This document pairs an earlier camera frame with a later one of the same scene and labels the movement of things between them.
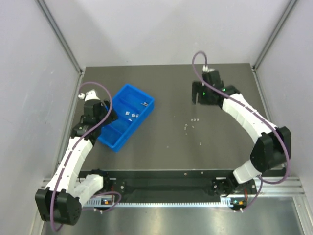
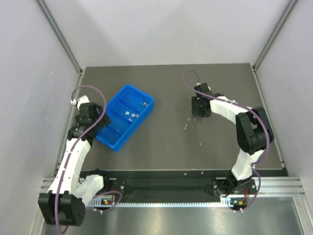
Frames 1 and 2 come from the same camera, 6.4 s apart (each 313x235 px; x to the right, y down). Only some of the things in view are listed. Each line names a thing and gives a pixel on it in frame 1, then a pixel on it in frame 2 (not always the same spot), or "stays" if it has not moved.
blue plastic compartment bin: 132,106 stays
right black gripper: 202,95 to 195,110
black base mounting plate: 170,186 stays
